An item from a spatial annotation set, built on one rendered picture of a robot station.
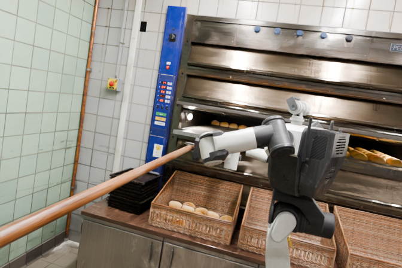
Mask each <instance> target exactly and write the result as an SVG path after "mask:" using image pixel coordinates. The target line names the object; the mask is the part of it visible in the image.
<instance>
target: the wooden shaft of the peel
mask: <svg viewBox="0 0 402 268"><path fill-rule="evenodd" d="M193 149H194V146H193V145H188V146H186V147H183V148H181V149H178V150H176V151H174V152H172V153H169V154H167V155H165V156H163V157H160V158H158V159H156V160H153V161H151V162H149V163H147V164H144V165H142V166H140V167H137V168H135V169H133V170H130V171H128V172H126V173H124V174H122V175H119V176H117V177H115V178H113V179H110V180H108V181H105V182H103V183H101V184H99V185H96V186H94V187H92V188H90V189H88V190H85V191H83V192H80V193H78V194H76V195H74V196H71V197H69V198H67V199H65V200H62V201H60V202H57V203H55V204H53V205H51V206H49V207H46V208H44V209H42V210H40V211H37V212H35V213H33V214H30V215H28V216H26V217H24V218H21V219H19V220H17V221H15V222H12V223H10V224H7V225H6V226H3V227H1V228H0V249H1V248H3V247H5V246H7V245H9V244H11V243H13V242H14V241H16V240H18V239H20V238H22V237H24V236H26V235H28V234H30V233H32V232H34V231H35V230H38V229H40V228H41V227H44V226H46V225H47V224H50V223H51V222H53V221H55V220H57V219H59V218H61V217H63V216H65V215H67V214H69V213H70V212H72V211H74V210H76V209H78V208H80V207H82V206H84V205H86V204H88V203H90V202H92V201H94V200H96V199H98V198H100V197H102V196H104V195H106V194H107V193H109V192H111V191H113V190H115V189H117V188H119V187H121V186H123V185H125V184H127V183H128V182H131V181H133V180H134V179H137V178H139V177H140V176H142V175H144V174H146V173H148V172H150V171H152V170H154V169H156V168H158V167H160V166H161V165H163V164H165V163H167V162H169V161H171V160H173V159H175V158H177V157H179V156H181V155H183V154H185V153H187V152H189V151H191V150H193Z"/></svg>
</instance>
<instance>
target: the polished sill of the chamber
mask: <svg viewBox="0 0 402 268"><path fill-rule="evenodd" d="M342 165H343V166H349V167H353V168H359V169H365V170H370V171H375V172H380V173H387V174H390V175H396V176H402V170H401V169H394V168H391V167H384V166H378V165H372V164H368V163H362V162H356V161H352V160H346V159H344V161H343V163H342Z"/></svg>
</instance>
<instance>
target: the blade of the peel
mask: <svg viewBox="0 0 402 268"><path fill-rule="evenodd" d="M173 133H174V134H178V135H184V136H190V137H194V138H197V137H198V136H200V135H201V134H203V132H197V131H193V130H173Z"/></svg>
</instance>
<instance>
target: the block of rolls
mask: <svg viewBox="0 0 402 268"><path fill-rule="evenodd" d="M350 156H351V157H353V158H354V159H355V160H361V161H365V162H366V161H367V160H369V161H372V162H373V163H377V164H382V165H385V164H389V165H390V166H395V167H398V168H402V161H401V160H398V159H396V158H393V157H391V156H388V155H386V154H384V153H381V152H379V151H376V150H370V151H367V150H365V149H362V148H360V147H356V148H354V149H353V148H351V147H349V146H348V149H347V153H346V158H349V157H350Z"/></svg>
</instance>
